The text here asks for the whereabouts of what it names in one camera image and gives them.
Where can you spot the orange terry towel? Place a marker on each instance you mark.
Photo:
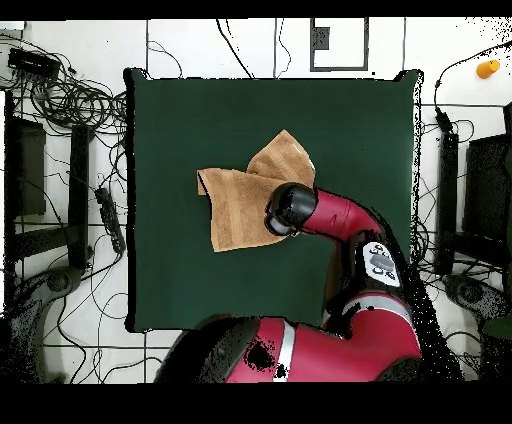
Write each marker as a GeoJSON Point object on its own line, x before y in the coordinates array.
{"type": "Point", "coordinates": [236, 212]}

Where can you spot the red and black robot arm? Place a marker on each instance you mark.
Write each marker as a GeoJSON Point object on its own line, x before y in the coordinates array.
{"type": "Point", "coordinates": [340, 216]}

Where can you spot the flat black box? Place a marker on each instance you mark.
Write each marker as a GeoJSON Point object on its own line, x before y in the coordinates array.
{"type": "Point", "coordinates": [32, 62]}

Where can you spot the dark green tablecloth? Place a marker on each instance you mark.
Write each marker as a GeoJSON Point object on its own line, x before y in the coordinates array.
{"type": "Point", "coordinates": [180, 120]}

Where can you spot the long black power strip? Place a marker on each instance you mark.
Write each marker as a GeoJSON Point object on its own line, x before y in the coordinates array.
{"type": "Point", "coordinates": [110, 220]}

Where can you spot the black stand base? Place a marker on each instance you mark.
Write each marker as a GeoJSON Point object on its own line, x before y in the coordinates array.
{"type": "Point", "coordinates": [60, 280]}
{"type": "Point", "coordinates": [470, 292]}

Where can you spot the orange plastic cup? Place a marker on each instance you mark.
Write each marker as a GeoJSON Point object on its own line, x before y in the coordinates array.
{"type": "Point", "coordinates": [488, 68]}

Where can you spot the grey rectangular floor frame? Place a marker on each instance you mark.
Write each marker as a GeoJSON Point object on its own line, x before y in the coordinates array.
{"type": "Point", "coordinates": [340, 68]}

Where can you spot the black metal frame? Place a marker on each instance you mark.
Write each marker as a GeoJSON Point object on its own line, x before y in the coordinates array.
{"type": "Point", "coordinates": [448, 180]}
{"type": "Point", "coordinates": [78, 192]}

